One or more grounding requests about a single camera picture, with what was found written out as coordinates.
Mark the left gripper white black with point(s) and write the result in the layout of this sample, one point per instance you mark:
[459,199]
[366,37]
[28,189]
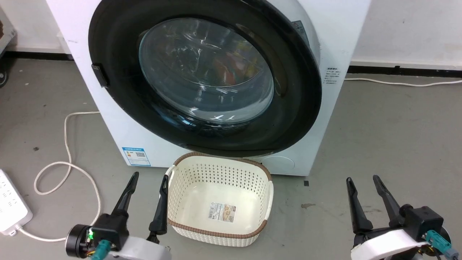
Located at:
[140,249]

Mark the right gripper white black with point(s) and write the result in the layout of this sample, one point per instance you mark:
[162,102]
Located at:
[386,245]

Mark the white washing machine body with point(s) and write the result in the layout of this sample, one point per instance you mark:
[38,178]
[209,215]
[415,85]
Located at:
[103,126]

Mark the black round glass washer door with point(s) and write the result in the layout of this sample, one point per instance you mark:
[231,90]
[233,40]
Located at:
[115,108]

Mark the black door latch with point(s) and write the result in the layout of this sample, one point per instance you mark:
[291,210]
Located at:
[100,75]

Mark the grey sticker at door opening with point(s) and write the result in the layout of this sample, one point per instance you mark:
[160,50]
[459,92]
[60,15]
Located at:
[300,31]

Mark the white laundry basket brown rim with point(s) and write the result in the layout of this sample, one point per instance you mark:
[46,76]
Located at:
[187,202]

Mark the blue energy label sticker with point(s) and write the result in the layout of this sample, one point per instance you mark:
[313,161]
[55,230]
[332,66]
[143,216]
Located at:
[136,156]

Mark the teal connector at left gripper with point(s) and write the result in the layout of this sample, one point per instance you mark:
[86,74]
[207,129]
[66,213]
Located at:
[100,250]

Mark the teal connector at gripper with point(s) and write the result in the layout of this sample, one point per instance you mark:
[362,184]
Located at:
[100,250]
[437,242]

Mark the teal connector at right gripper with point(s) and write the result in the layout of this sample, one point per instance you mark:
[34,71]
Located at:
[437,242]

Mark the paper label in basket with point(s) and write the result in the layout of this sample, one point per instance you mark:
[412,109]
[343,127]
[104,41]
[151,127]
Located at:
[222,212]

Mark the round white filter cover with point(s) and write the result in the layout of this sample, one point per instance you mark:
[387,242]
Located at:
[278,163]

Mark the white power strip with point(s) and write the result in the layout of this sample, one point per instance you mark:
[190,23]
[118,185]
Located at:
[11,206]

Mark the small printed text sticker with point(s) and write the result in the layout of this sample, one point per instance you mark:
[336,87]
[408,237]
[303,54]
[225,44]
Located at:
[332,75]

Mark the grey cart with wheel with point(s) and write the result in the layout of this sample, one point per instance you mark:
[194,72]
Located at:
[5,39]

